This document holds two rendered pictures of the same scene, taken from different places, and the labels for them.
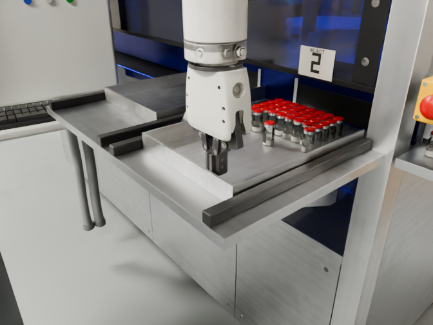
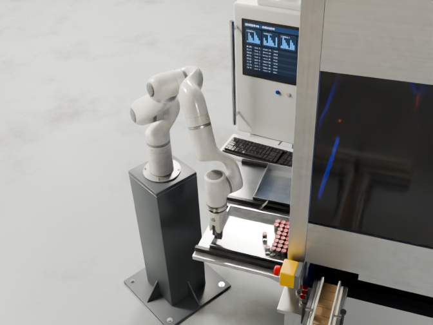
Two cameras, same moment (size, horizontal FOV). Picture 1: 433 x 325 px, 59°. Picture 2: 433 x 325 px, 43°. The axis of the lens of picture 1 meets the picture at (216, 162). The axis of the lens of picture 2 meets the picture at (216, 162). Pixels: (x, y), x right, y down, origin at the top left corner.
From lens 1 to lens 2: 2.00 m
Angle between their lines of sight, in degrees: 52
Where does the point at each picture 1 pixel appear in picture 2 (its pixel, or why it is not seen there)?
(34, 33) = (277, 107)
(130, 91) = (282, 170)
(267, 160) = (249, 246)
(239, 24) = (213, 203)
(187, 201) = (204, 239)
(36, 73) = (273, 126)
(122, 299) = not seen: hidden behind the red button
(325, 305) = not seen: outside the picture
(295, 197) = (227, 262)
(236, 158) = (242, 237)
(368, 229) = not seen: hidden behind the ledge
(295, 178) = (234, 257)
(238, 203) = (205, 250)
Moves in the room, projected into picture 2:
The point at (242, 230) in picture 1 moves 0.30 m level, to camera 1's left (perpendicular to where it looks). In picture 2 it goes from (199, 257) to (167, 215)
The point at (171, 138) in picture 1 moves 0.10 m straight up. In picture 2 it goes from (242, 212) to (242, 195)
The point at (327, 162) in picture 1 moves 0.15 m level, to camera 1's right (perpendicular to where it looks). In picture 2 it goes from (253, 262) to (275, 287)
